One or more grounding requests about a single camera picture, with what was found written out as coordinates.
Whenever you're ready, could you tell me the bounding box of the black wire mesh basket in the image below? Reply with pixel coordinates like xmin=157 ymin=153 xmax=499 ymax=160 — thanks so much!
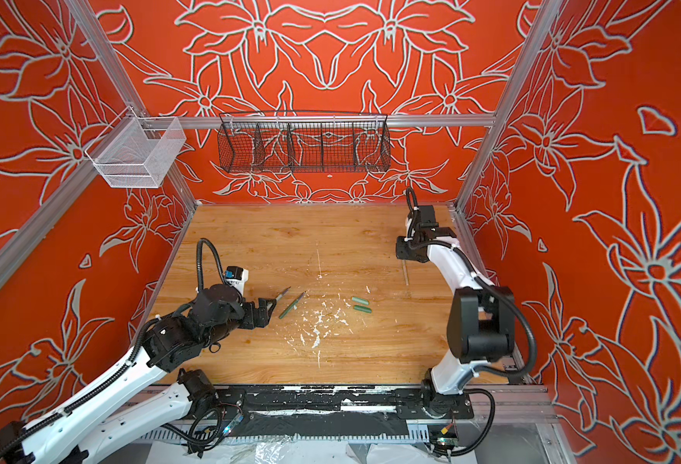
xmin=217 ymin=111 xmax=392 ymax=174

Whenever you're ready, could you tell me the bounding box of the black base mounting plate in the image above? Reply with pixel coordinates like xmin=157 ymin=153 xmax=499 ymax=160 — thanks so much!
xmin=216 ymin=385 xmax=474 ymax=421

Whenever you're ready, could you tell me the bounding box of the white slotted cable duct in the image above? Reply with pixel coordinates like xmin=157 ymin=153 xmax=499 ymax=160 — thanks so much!
xmin=136 ymin=424 xmax=434 ymax=446

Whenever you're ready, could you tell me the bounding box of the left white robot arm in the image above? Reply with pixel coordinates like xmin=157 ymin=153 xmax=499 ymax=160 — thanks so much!
xmin=0 ymin=266 xmax=277 ymax=463

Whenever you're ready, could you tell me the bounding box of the beige pen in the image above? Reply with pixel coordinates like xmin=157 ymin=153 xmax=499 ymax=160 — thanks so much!
xmin=402 ymin=261 xmax=410 ymax=286

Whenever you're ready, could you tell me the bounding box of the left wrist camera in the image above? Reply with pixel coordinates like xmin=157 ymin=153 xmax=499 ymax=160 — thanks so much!
xmin=224 ymin=266 xmax=250 ymax=295

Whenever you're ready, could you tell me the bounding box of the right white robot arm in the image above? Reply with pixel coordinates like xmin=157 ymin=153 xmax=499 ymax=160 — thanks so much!
xmin=396 ymin=187 xmax=538 ymax=416

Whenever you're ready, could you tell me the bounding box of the left base cable bundle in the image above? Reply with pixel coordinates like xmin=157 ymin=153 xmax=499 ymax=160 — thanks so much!
xmin=160 ymin=399 xmax=246 ymax=456

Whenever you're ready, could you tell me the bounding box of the right base cable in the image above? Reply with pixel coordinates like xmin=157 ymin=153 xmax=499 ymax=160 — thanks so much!
xmin=429 ymin=387 xmax=497 ymax=462

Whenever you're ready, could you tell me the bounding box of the lower green pen cap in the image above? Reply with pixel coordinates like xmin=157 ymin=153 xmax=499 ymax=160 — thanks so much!
xmin=353 ymin=305 xmax=373 ymax=314

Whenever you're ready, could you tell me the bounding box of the clear plastic bin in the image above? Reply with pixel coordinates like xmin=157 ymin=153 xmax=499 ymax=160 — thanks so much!
xmin=85 ymin=116 xmax=186 ymax=189

